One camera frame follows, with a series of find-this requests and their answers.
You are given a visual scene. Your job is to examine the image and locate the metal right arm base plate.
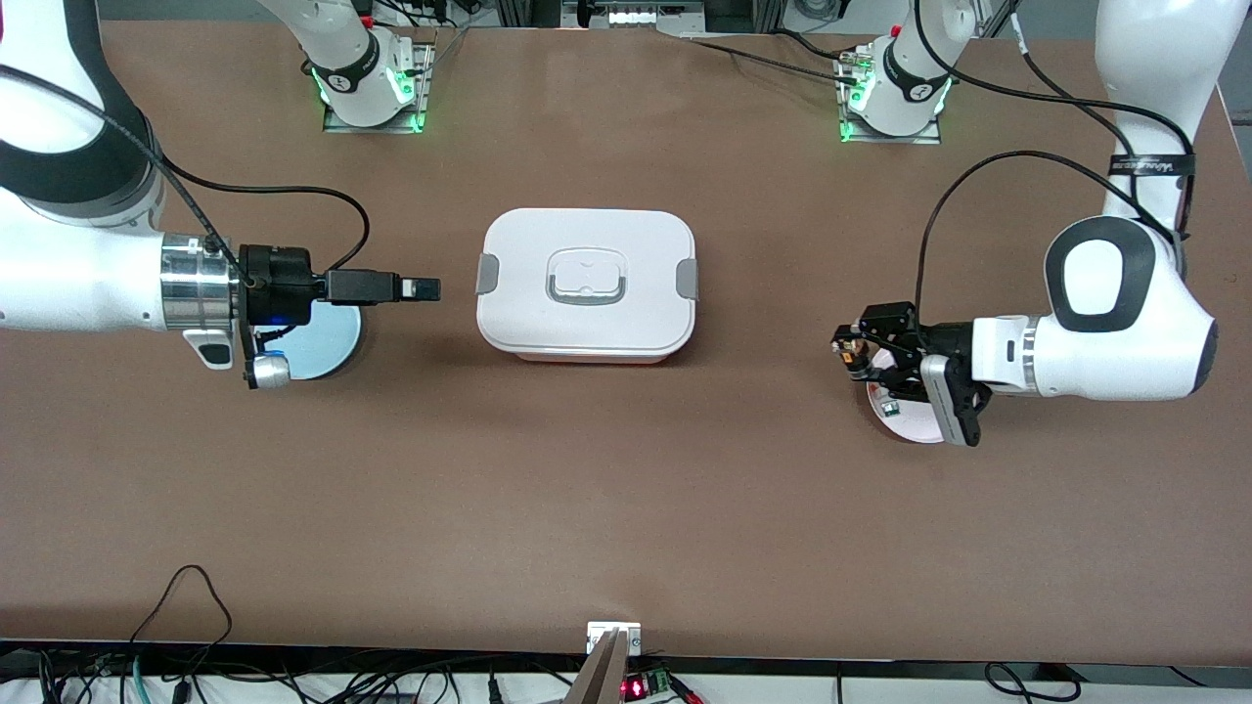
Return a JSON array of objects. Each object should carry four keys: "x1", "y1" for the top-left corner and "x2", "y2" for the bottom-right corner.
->
[{"x1": 322, "y1": 27, "x2": 438, "y2": 136}]

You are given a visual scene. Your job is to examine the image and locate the green board with red light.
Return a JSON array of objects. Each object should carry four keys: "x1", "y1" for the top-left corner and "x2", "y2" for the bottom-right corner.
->
[{"x1": 623, "y1": 668, "x2": 678, "y2": 702}]

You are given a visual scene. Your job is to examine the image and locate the black coiled floor cable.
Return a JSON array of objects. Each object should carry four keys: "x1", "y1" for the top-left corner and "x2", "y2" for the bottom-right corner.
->
[{"x1": 982, "y1": 662, "x2": 1083, "y2": 704}]

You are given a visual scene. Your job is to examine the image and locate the white lunch box grey clips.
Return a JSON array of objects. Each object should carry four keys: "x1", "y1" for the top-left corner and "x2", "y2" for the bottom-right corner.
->
[{"x1": 475, "y1": 206, "x2": 701, "y2": 366}]

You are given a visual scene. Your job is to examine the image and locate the black velcro cable strap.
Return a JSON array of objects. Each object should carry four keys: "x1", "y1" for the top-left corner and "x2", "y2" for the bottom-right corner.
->
[{"x1": 1109, "y1": 154, "x2": 1197, "y2": 180}]

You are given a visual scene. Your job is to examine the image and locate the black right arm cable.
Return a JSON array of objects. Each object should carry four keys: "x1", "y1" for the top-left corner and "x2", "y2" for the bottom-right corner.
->
[{"x1": 0, "y1": 64, "x2": 372, "y2": 286}]

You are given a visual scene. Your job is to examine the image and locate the pinkish white round plate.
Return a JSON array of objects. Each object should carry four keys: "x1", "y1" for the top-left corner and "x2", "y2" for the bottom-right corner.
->
[{"x1": 868, "y1": 347, "x2": 956, "y2": 445}]

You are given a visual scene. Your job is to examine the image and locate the black looped table-edge cable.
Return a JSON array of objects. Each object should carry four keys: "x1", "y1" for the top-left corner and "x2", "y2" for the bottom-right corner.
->
[{"x1": 129, "y1": 563, "x2": 235, "y2": 652}]

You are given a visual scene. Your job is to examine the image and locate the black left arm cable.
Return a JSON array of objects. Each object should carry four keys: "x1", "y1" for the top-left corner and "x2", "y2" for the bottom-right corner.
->
[{"x1": 912, "y1": 0, "x2": 1196, "y2": 329}]

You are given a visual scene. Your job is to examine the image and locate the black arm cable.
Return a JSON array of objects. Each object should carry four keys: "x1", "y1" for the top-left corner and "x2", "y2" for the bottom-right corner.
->
[
  {"x1": 912, "y1": 0, "x2": 1196, "y2": 329},
  {"x1": 0, "y1": 64, "x2": 372, "y2": 286}
]

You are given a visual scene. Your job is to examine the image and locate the light blue round plate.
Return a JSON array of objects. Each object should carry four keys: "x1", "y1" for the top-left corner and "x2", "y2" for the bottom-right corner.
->
[{"x1": 254, "y1": 304, "x2": 364, "y2": 381}]

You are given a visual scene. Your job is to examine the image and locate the black cable across table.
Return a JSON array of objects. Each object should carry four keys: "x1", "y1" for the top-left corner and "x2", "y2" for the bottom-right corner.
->
[{"x1": 680, "y1": 29, "x2": 858, "y2": 89}]

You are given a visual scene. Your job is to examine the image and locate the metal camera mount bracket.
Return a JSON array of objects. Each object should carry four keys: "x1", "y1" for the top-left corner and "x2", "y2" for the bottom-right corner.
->
[{"x1": 567, "y1": 621, "x2": 644, "y2": 704}]

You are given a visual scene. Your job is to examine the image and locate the aluminium frame with light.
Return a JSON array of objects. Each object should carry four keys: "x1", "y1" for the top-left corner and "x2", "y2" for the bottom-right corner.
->
[{"x1": 561, "y1": 0, "x2": 707, "y2": 31}]

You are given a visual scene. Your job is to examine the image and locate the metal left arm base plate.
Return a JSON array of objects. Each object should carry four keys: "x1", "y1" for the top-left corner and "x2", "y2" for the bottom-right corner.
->
[{"x1": 836, "y1": 51, "x2": 944, "y2": 147}]

